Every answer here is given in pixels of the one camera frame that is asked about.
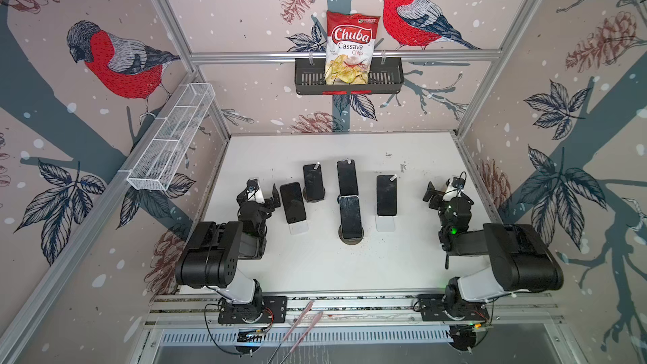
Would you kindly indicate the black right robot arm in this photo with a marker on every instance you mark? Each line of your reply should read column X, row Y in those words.
column 520, row 262

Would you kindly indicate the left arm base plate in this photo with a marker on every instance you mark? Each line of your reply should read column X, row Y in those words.
column 269, row 310

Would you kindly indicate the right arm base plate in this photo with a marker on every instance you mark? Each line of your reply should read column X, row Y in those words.
column 434, row 308

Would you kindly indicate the red cassava chips bag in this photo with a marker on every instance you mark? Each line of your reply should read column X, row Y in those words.
column 350, row 47

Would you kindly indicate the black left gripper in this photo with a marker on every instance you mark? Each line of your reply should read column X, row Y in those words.
column 269, row 206

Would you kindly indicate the black wall basket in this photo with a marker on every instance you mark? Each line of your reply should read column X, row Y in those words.
column 386, row 76

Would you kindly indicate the white phone stand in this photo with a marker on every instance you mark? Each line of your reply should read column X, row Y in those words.
column 385, row 224
column 297, row 228

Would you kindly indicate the round wooden phone stand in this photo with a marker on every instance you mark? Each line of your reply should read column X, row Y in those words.
column 349, row 241

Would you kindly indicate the black phone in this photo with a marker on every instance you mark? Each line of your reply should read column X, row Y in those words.
column 293, row 203
column 387, row 196
column 347, row 177
column 314, row 190

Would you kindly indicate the white wire mesh basket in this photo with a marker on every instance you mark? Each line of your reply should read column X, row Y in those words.
column 163, row 156

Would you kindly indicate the white left phone stand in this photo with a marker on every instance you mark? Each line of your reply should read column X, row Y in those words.
column 297, row 228

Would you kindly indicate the green phone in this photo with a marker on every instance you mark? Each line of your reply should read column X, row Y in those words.
column 350, row 216

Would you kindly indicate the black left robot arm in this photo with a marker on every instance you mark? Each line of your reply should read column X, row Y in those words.
column 211, row 256

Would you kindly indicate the white right phone stand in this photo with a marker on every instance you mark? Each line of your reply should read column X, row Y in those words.
column 385, row 224

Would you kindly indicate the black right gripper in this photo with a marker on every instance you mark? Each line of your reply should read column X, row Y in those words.
column 436, row 199

